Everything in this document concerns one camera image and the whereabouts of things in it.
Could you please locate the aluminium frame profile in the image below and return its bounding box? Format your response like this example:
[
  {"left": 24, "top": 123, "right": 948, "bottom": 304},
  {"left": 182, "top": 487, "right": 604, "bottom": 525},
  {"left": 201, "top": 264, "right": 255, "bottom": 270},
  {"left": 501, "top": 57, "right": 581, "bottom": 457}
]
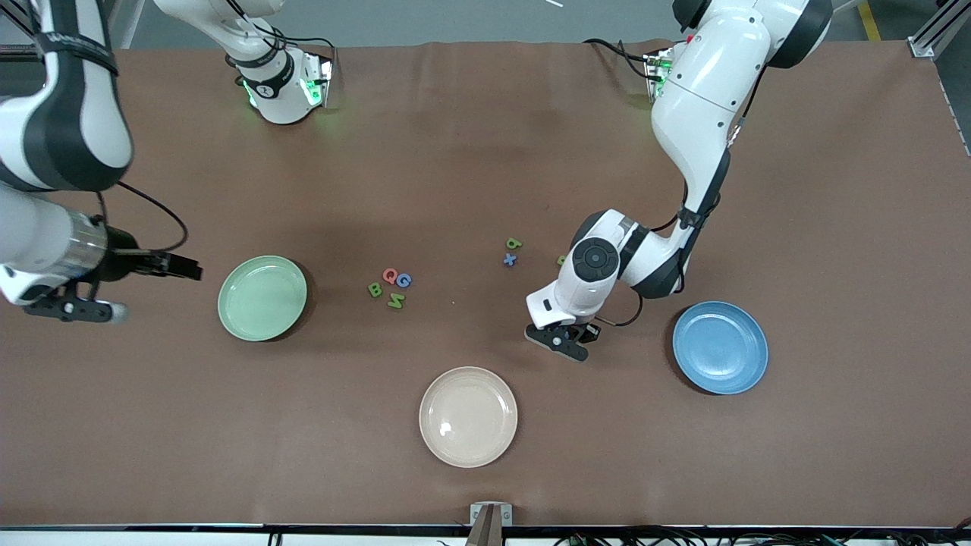
[{"left": 908, "top": 0, "right": 971, "bottom": 59}]

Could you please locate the beige plate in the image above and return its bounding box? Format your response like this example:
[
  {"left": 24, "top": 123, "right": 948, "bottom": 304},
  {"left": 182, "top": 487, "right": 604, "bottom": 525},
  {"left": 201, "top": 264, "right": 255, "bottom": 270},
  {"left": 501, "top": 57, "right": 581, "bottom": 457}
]
[{"left": 419, "top": 366, "right": 519, "bottom": 469}]

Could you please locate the green plate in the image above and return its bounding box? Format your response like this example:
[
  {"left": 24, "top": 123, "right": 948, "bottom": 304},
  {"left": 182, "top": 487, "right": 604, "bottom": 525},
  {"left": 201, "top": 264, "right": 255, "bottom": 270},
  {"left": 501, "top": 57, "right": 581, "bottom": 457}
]
[{"left": 218, "top": 255, "right": 309, "bottom": 342}]

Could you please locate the blue plate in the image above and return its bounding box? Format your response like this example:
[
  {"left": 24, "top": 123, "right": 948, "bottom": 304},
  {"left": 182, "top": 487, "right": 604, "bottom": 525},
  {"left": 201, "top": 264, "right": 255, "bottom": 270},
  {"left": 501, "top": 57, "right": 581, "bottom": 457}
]
[{"left": 672, "top": 301, "right": 769, "bottom": 395}]

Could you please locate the black arm base cable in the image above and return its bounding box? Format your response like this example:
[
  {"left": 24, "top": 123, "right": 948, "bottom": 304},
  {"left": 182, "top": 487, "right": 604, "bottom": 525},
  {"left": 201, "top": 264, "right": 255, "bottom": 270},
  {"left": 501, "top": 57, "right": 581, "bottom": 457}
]
[
  {"left": 224, "top": 0, "right": 336, "bottom": 61},
  {"left": 583, "top": 38, "right": 655, "bottom": 80}
]

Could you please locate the black right arm base cable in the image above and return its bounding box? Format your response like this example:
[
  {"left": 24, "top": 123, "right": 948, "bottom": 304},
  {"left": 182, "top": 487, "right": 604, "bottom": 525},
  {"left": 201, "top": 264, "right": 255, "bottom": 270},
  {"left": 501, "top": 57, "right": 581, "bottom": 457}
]
[{"left": 224, "top": 0, "right": 336, "bottom": 61}]

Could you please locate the brown table mat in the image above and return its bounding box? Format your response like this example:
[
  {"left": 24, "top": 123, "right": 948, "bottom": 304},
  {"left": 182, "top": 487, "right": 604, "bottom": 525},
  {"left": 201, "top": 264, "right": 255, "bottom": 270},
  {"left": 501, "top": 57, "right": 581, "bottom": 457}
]
[{"left": 0, "top": 39, "right": 971, "bottom": 528}]

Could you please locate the black left arm base cable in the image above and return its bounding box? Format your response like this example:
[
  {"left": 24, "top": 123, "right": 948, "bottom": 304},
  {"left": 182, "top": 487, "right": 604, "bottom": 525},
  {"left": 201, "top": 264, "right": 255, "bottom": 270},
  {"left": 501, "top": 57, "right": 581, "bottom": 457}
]
[{"left": 583, "top": 38, "right": 655, "bottom": 80}]

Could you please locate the tan camera mast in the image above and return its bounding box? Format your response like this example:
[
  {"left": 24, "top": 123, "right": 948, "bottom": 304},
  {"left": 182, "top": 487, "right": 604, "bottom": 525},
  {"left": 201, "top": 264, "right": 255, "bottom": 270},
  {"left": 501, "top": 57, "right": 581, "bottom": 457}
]
[{"left": 464, "top": 506, "right": 507, "bottom": 546}]

